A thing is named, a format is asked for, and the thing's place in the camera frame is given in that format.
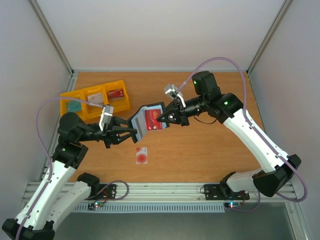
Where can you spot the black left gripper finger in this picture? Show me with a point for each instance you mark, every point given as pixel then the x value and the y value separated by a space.
pixel 119 135
pixel 118 124

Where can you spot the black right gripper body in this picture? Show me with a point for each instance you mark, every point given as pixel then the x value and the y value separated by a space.
pixel 181 112

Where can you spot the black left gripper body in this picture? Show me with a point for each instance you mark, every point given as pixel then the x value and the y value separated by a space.
pixel 107 134

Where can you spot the red white circle card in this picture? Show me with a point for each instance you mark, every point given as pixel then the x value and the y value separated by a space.
pixel 141 155

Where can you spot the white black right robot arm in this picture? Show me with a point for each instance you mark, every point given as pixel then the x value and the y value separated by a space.
pixel 276 166

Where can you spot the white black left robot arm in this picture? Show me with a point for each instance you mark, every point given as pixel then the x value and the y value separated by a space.
pixel 44 213

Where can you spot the maroon stripe card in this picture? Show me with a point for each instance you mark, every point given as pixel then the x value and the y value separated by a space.
pixel 151 116

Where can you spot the red card in bin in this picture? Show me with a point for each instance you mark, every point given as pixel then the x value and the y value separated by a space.
pixel 115 94

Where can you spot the green card in bin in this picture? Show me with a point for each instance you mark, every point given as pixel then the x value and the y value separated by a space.
pixel 73 106

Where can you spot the yellow three-compartment bin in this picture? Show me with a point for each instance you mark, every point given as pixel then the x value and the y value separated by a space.
pixel 84 101

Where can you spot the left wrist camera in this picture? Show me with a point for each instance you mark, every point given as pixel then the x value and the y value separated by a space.
pixel 106 116

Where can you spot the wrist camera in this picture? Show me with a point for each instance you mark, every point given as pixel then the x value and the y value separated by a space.
pixel 172 91
pixel 106 116

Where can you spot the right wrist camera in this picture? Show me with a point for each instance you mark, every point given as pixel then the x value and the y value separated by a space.
pixel 172 91

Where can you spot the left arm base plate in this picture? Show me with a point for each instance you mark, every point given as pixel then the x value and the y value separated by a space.
pixel 107 193

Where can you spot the aluminium front rail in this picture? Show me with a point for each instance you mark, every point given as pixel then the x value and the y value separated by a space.
pixel 177 192

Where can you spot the grey slotted cable duct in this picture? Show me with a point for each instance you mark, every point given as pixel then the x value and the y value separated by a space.
pixel 140 208

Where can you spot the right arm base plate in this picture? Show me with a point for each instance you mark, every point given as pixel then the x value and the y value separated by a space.
pixel 213 192

